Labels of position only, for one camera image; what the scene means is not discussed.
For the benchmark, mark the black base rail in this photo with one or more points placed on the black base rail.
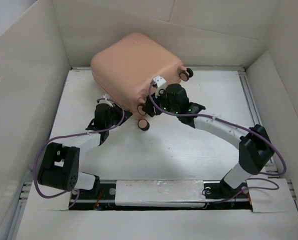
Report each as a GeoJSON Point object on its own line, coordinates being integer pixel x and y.
{"type": "Point", "coordinates": [102, 197]}

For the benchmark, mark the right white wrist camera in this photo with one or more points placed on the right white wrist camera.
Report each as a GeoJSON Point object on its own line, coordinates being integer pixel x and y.
{"type": "Point", "coordinates": [159, 83]}

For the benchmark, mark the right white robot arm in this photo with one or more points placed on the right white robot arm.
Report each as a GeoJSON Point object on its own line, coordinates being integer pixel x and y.
{"type": "Point", "coordinates": [254, 146]}

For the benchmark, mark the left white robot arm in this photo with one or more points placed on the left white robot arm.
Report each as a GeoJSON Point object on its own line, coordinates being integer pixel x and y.
{"type": "Point", "coordinates": [60, 163]}

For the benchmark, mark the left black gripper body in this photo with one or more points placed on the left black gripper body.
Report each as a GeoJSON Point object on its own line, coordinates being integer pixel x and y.
{"type": "Point", "coordinates": [115, 117]}

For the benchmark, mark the aluminium frame rail left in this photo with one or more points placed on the aluminium frame rail left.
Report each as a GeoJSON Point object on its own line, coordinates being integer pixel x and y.
{"type": "Point", "coordinates": [21, 204]}

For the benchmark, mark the aluminium frame rail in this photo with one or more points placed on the aluminium frame rail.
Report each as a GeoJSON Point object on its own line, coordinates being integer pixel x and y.
{"type": "Point", "coordinates": [270, 167]}
{"type": "Point", "coordinates": [21, 204]}

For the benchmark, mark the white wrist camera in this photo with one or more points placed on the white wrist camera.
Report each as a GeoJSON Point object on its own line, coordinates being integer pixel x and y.
{"type": "Point", "coordinates": [159, 83]}
{"type": "Point", "coordinates": [105, 99]}

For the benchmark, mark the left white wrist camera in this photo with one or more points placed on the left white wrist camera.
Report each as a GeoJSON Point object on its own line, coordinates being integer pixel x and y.
{"type": "Point", "coordinates": [105, 99]}

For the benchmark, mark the pink hard-shell suitcase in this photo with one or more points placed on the pink hard-shell suitcase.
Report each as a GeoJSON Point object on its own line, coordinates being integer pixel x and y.
{"type": "Point", "coordinates": [125, 69]}

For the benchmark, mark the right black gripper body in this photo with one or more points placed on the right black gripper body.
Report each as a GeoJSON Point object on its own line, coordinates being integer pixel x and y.
{"type": "Point", "coordinates": [162, 101]}

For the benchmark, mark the aluminium frame rail right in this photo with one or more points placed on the aluminium frame rail right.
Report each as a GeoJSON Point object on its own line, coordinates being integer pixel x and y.
{"type": "Point", "coordinates": [270, 167]}

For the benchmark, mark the white foam cover block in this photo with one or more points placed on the white foam cover block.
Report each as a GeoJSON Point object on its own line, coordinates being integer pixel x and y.
{"type": "Point", "coordinates": [159, 193]}

